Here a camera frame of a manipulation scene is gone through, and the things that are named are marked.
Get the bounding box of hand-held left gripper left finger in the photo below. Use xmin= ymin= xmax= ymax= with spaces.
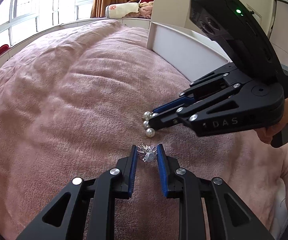
xmin=15 ymin=144 xmax=137 ymax=240

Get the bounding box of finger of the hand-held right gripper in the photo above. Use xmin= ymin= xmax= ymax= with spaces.
xmin=153 ymin=64 xmax=237 ymax=115
xmin=148 ymin=82 xmax=252 ymax=131

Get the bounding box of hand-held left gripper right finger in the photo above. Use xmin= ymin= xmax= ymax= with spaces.
xmin=156 ymin=144 xmax=275 ymax=240

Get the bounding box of pearl bracelet with silver charm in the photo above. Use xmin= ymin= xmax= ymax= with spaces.
xmin=136 ymin=111 xmax=158 ymax=163

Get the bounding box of white rectangular storage box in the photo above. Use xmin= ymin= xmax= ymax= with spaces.
xmin=146 ymin=21 xmax=233 ymax=85

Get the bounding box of white door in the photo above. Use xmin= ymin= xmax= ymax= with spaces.
xmin=245 ymin=4 xmax=262 ymax=25

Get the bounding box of pink fleece blanket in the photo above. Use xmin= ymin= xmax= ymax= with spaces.
xmin=0 ymin=19 xmax=288 ymax=240

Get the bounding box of pile of plush blankets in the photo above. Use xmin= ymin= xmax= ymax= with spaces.
xmin=138 ymin=0 xmax=156 ymax=19

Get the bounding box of rolled cream blanket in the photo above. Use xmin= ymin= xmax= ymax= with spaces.
xmin=106 ymin=2 xmax=139 ymax=18

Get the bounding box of bay window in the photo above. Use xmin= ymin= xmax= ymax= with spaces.
xmin=0 ymin=0 xmax=99 ymax=53

